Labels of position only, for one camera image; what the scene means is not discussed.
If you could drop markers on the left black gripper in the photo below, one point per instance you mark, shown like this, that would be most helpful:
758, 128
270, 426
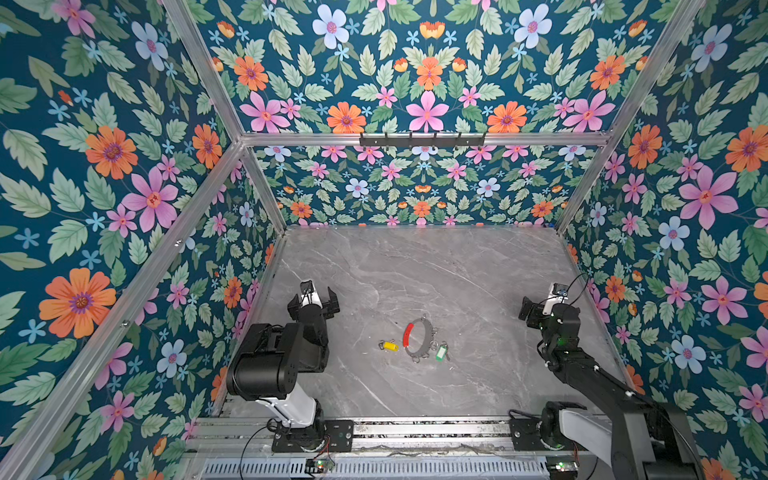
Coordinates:
328, 307

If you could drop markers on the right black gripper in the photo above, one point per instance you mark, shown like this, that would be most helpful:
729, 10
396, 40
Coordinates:
536, 313

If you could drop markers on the yellow capped key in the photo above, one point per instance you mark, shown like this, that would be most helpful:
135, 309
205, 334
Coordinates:
388, 346

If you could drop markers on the keyring with coloured keys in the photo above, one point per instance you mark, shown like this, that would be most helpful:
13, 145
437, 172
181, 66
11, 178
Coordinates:
418, 338

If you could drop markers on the green capped key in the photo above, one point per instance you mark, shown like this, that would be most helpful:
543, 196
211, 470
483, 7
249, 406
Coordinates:
442, 352

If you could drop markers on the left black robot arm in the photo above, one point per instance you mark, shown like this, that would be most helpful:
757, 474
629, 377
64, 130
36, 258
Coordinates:
266, 366

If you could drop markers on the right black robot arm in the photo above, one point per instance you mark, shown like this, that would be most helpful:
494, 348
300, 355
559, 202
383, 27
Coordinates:
641, 438

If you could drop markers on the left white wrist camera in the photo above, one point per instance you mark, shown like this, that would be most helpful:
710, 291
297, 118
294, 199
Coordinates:
308, 294

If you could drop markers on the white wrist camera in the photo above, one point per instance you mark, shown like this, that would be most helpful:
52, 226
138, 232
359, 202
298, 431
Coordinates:
308, 294
558, 294

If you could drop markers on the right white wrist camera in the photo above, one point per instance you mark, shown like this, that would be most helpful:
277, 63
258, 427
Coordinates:
558, 294

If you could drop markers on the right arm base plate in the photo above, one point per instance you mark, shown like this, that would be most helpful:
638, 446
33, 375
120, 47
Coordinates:
530, 431

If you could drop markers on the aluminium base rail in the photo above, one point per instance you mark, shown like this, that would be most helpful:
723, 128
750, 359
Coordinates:
398, 435

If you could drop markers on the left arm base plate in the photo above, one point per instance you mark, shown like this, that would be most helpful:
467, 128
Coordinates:
335, 436

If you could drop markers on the black hook rail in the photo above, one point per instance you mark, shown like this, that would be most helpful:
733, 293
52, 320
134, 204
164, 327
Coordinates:
439, 140

